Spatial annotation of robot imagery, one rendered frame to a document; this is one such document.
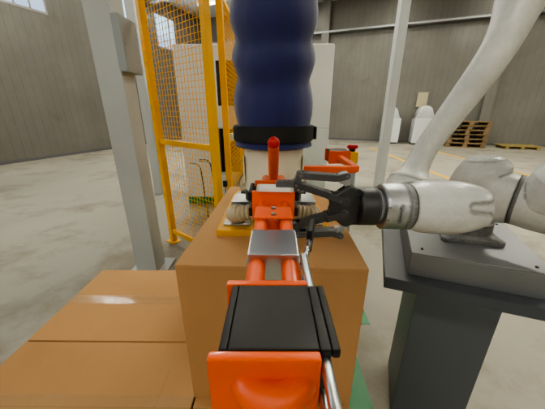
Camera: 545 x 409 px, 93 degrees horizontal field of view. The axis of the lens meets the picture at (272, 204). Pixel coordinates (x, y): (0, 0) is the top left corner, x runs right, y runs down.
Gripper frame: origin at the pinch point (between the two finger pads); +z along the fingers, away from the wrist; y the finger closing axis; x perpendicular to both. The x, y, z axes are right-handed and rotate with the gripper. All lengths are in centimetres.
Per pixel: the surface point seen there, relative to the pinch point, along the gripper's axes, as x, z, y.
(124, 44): 128, 90, -54
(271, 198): -0.8, 0.2, -1.5
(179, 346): 14, 29, 53
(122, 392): 0, 39, 53
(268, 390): -36.6, -0.1, -0.9
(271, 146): 1.5, 0.4, -11.0
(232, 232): 11.4, 10.1, 11.8
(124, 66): 127, 91, -41
